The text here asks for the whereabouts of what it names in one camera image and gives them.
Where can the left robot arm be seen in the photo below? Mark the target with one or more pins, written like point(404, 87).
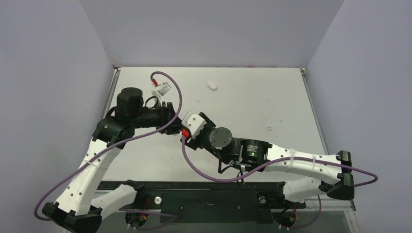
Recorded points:
point(76, 210)

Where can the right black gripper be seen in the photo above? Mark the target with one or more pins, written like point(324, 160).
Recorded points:
point(202, 131)

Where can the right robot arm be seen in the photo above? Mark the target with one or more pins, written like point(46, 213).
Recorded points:
point(321, 174)

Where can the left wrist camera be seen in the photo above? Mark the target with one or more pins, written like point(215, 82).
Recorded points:
point(161, 90)

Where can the closed white charging case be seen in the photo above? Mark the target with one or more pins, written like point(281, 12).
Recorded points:
point(212, 86)

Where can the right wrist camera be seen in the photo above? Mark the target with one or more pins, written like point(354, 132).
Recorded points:
point(194, 123)

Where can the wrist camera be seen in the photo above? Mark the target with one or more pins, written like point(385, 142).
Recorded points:
point(161, 90)
point(194, 123)

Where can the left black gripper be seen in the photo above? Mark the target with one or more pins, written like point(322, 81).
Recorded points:
point(166, 112)

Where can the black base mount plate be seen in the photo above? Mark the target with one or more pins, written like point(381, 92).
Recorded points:
point(211, 202)

